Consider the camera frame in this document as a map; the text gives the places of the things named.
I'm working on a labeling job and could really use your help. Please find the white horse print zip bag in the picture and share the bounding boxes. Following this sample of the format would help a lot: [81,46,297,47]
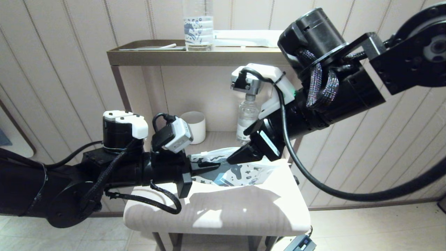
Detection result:
[190,147,290,187]

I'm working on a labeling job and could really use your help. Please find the water bottle plain white label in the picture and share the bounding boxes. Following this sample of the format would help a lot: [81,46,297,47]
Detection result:
[237,93,260,144]

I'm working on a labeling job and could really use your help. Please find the white ribbed mug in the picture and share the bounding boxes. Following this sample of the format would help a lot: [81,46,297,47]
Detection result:
[181,111,207,145]

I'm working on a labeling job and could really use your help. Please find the beige wooden shelf table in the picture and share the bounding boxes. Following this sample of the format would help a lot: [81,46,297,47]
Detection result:
[106,39,335,251]

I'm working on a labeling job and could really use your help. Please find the white plastic wrapped packet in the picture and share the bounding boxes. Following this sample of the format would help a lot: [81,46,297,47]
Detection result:
[213,30,283,47]

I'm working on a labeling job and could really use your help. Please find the black labelled power adapter box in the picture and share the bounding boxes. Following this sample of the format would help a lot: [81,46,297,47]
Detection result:
[284,234,317,251]

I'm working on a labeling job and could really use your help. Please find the tall clear printed bottle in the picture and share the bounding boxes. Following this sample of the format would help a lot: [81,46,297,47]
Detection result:
[183,0,214,51]

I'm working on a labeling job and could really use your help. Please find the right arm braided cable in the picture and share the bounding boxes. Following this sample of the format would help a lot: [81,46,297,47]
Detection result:
[298,49,340,113]

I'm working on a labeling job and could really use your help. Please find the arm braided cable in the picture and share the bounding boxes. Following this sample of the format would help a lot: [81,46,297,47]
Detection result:
[82,141,182,215]
[298,49,340,113]

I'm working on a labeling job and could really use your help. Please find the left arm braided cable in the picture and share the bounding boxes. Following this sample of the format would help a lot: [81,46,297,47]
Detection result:
[82,141,182,215]

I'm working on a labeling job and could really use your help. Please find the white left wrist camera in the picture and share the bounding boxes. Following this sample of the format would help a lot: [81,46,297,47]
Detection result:
[151,112,194,154]

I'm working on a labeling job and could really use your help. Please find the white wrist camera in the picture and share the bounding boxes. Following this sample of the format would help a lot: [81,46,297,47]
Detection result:
[151,112,194,154]
[231,64,296,119]

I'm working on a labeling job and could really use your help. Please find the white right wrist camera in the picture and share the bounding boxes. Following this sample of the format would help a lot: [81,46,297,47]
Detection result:
[231,64,296,119]

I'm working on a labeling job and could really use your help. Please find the left arm smooth black cable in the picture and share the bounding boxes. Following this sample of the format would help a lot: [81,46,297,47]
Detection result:
[45,140,105,170]

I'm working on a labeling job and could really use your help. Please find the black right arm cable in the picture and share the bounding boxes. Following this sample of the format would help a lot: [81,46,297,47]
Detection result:
[240,68,446,202]

